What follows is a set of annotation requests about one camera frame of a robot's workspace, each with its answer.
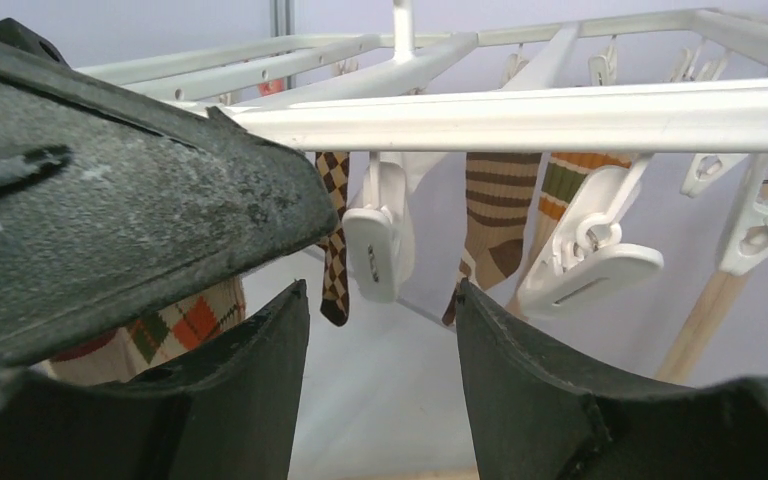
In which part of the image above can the wooden rack frame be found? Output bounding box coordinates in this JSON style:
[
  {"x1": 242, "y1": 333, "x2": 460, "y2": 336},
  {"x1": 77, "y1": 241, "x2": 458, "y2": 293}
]
[{"x1": 655, "y1": 154, "x2": 768, "y2": 384}]

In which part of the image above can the white hanger clip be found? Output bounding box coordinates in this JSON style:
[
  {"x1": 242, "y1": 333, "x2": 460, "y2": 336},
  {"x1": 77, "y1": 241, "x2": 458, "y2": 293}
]
[
  {"x1": 342, "y1": 152, "x2": 415, "y2": 303},
  {"x1": 516, "y1": 153, "x2": 664, "y2": 320}
]

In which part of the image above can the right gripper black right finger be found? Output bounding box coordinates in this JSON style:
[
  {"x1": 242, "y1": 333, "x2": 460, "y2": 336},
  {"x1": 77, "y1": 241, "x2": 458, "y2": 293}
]
[{"x1": 456, "y1": 281, "x2": 768, "y2": 479}]

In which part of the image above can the white sock hanging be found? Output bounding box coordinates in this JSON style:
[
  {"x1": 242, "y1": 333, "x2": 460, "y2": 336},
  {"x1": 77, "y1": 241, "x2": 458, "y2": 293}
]
[{"x1": 396, "y1": 151, "x2": 448, "y2": 195}]

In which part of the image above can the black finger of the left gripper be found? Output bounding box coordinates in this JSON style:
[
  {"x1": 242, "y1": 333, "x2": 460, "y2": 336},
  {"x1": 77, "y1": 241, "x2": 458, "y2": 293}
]
[{"x1": 0, "y1": 42, "x2": 337, "y2": 366}]

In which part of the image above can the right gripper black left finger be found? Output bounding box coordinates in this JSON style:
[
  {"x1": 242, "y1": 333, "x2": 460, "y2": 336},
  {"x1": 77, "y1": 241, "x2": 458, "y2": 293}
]
[{"x1": 0, "y1": 280, "x2": 310, "y2": 479}]

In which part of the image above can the brown yellow argyle sock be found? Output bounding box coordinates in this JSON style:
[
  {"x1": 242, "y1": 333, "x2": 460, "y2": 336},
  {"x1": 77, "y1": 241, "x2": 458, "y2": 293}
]
[{"x1": 315, "y1": 152, "x2": 350, "y2": 326}]

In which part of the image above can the white plastic clip hanger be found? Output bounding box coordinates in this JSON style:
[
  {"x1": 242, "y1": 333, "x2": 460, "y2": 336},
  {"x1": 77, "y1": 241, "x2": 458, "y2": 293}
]
[{"x1": 87, "y1": 2, "x2": 768, "y2": 153}]

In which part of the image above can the beige orange argyle sock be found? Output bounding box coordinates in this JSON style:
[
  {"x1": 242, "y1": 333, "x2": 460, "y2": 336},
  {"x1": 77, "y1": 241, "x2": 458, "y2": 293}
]
[{"x1": 42, "y1": 277, "x2": 246, "y2": 385}]

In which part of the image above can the brown striped sock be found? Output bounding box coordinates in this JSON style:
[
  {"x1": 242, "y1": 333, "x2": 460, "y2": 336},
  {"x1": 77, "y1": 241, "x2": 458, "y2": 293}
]
[{"x1": 458, "y1": 152, "x2": 542, "y2": 290}]

